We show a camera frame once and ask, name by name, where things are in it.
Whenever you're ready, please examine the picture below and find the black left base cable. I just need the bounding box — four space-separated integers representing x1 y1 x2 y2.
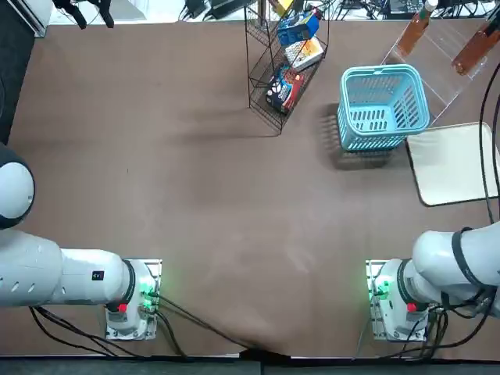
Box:
29 306 188 359
154 292 290 359

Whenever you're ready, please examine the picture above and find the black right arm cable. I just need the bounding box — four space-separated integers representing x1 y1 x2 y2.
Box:
478 62 500 226

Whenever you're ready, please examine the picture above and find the black base cable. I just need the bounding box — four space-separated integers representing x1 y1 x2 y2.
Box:
29 306 188 359
154 292 290 359
353 296 500 360

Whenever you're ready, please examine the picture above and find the yellow wafer box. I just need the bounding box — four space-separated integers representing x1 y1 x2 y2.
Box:
273 0 296 19

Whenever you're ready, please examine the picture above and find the dark grey power adapter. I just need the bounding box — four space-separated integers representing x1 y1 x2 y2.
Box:
209 0 253 19

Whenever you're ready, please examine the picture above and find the black wire snack shelf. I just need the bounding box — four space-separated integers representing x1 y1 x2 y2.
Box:
244 0 331 138

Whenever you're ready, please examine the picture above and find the blue Oreo cookie box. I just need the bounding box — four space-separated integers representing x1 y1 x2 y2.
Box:
276 10 320 46

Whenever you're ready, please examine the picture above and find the dark chocolate cookie box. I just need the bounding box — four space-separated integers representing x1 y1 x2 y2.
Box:
265 64 305 115

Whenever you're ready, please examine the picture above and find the clear acrylic step shelf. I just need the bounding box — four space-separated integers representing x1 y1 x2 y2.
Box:
380 17 495 127

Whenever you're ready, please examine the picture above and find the black right base cable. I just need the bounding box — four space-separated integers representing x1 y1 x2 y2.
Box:
353 296 500 360

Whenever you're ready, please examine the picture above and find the aluminium camera post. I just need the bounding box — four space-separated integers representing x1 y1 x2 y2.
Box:
255 0 271 32

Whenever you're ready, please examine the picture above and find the white cracker box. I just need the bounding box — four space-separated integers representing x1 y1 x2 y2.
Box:
284 37 325 72

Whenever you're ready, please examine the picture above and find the amber tea bottle white cap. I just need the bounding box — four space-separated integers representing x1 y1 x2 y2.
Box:
395 0 441 55
452 15 500 77

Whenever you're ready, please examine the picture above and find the black labelled power adapter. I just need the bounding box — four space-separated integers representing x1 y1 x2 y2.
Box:
386 0 427 13

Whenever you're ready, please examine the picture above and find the small black power adapter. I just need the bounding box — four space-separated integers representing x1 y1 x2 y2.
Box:
183 0 208 19

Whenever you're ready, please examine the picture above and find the light blue plastic shopping basket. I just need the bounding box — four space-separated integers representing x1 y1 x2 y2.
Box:
336 64 431 152

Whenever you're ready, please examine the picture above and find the tangled black cable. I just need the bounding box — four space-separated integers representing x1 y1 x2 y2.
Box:
331 0 388 20

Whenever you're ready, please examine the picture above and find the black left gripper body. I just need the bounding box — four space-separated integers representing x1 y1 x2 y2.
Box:
52 0 113 9

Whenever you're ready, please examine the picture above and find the cream plastic tray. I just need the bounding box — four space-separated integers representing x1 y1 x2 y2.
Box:
405 120 500 207

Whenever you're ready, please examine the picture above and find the aluminium frame profile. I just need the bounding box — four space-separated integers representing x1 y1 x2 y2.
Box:
21 0 54 39

